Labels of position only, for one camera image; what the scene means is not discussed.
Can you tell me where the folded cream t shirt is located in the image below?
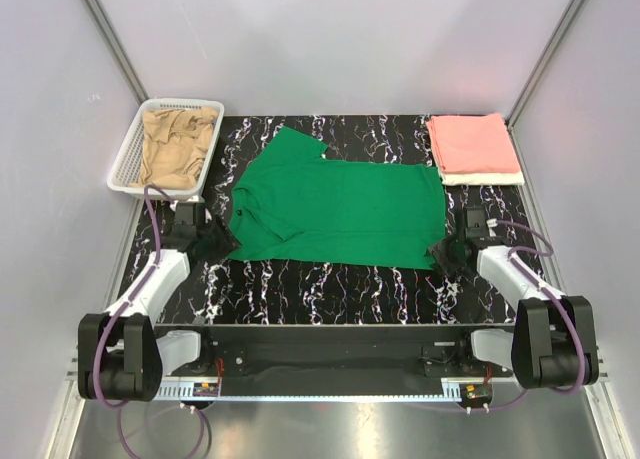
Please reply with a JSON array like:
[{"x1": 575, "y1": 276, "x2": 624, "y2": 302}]
[{"x1": 436, "y1": 161, "x2": 525, "y2": 186}]

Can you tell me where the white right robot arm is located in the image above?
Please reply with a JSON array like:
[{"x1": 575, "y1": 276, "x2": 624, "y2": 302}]
[{"x1": 429, "y1": 207, "x2": 600, "y2": 394}]

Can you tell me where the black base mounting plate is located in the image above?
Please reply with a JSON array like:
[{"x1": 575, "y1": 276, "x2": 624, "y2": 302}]
[{"x1": 174, "y1": 325, "x2": 512, "y2": 383}]

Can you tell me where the beige crumpled t shirt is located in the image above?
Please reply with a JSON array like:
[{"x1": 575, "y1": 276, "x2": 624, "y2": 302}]
[{"x1": 130, "y1": 107, "x2": 218, "y2": 190}]

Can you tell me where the folded pink t shirt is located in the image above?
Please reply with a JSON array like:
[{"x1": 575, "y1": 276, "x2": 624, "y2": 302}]
[{"x1": 427, "y1": 113, "x2": 521, "y2": 174}]

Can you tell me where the right aluminium frame post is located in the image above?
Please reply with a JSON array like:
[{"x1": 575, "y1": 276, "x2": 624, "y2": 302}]
[{"x1": 504, "y1": 0, "x2": 601, "y2": 125}]

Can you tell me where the white slotted cable duct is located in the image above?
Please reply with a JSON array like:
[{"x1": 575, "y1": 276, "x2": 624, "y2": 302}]
[{"x1": 155, "y1": 375, "x2": 484, "y2": 403}]

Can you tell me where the aluminium frame post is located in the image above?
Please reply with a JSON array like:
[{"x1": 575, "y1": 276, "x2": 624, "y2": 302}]
[
  {"x1": 81, "y1": 0, "x2": 149, "y2": 104},
  {"x1": 504, "y1": 0, "x2": 601, "y2": 125}
]

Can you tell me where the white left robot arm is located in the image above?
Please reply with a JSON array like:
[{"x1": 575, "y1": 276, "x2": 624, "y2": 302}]
[{"x1": 77, "y1": 203, "x2": 239, "y2": 407}]

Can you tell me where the left aluminium frame post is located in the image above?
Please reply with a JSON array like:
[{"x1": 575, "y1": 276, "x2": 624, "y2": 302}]
[{"x1": 81, "y1": 0, "x2": 149, "y2": 104}]

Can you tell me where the white plastic basket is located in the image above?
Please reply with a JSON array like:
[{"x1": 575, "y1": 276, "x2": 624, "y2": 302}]
[{"x1": 107, "y1": 98, "x2": 225, "y2": 201}]

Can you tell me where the green t shirt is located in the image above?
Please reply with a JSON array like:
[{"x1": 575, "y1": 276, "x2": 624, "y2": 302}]
[{"x1": 229, "y1": 127, "x2": 447, "y2": 270}]

